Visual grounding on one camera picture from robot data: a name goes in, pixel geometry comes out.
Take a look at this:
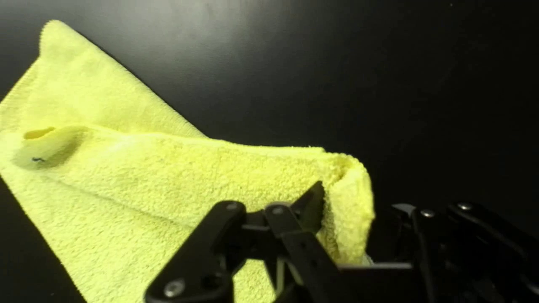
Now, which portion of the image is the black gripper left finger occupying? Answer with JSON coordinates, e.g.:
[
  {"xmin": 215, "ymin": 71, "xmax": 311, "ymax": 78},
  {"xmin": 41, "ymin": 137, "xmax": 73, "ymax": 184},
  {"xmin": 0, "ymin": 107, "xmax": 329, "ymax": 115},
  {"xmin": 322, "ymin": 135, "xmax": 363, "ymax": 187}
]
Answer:
[{"xmin": 144, "ymin": 181, "xmax": 346, "ymax": 303}]

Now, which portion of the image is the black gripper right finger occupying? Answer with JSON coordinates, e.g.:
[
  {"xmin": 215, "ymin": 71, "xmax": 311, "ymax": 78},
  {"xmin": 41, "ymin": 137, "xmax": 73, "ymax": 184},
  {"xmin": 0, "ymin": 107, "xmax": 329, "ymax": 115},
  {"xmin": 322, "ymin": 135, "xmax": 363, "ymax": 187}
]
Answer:
[{"xmin": 391, "ymin": 201, "xmax": 539, "ymax": 303}]

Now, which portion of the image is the yellow towel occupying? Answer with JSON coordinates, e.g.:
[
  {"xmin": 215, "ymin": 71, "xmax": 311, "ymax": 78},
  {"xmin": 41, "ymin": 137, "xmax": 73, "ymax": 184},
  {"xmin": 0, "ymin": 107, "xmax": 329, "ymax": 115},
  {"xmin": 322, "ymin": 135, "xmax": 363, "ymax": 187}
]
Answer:
[{"xmin": 0, "ymin": 19, "xmax": 378, "ymax": 303}]

